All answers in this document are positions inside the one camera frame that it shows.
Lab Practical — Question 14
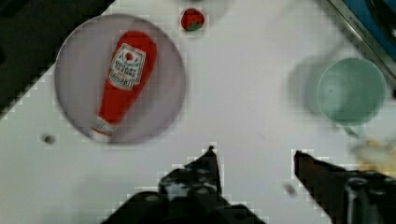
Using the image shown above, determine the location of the green mug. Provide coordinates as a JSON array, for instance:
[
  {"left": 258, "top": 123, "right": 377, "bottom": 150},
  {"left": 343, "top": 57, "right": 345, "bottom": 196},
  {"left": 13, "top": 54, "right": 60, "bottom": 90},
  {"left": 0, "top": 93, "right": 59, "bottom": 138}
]
[{"left": 304, "top": 58, "right": 388, "bottom": 139}]

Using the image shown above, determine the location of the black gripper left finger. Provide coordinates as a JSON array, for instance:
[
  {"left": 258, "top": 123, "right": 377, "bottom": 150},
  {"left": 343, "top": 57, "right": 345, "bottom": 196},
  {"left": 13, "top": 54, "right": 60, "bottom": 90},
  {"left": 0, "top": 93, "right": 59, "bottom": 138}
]
[{"left": 102, "top": 147, "right": 265, "bottom": 224}]

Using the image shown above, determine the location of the peeled banana toy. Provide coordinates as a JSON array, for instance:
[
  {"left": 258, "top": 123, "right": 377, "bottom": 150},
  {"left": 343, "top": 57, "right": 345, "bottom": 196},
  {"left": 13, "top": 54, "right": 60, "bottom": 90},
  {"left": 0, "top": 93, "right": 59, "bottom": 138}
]
[{"left": 352, "top": 140, "right": 396, "bottom": 177}]

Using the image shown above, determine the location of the black toaster oven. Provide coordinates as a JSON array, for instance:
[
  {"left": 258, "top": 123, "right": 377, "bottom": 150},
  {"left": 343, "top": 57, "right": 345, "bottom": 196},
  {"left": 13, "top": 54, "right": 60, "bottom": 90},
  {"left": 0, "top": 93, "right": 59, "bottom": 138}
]
[{"left": 315, "top": 0, "right": 396, "bottom": 82}]

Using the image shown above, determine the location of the grey round plate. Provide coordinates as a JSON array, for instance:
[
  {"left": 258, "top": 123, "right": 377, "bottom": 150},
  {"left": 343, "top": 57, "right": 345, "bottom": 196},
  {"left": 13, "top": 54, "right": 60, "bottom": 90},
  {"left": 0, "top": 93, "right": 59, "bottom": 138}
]
[{"left": 54, "top": 14, "right": 187, "bottom": 145}]

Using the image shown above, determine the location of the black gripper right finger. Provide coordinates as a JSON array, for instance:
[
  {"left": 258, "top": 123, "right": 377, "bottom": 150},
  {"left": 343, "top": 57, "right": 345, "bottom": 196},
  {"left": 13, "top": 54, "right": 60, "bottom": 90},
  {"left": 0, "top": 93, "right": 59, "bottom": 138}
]
[{"left": 293, "top": 150, "right": 396, "bottom": 224}]

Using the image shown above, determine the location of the small red strawberry toy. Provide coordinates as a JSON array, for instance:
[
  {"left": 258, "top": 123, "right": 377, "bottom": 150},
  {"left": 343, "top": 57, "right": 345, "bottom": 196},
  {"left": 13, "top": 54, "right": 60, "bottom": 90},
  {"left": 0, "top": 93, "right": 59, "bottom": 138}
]
[{"left": 180, "top": 7, "right": 205, "bottom": 32}]

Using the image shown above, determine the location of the red ketchup bottle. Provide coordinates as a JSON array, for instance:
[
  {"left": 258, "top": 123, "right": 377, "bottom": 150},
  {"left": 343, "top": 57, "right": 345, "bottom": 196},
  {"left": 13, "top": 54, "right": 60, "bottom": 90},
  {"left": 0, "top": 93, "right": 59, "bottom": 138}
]
[{"left": 92, "top": 31, "right": 158, "bottom": 143}]

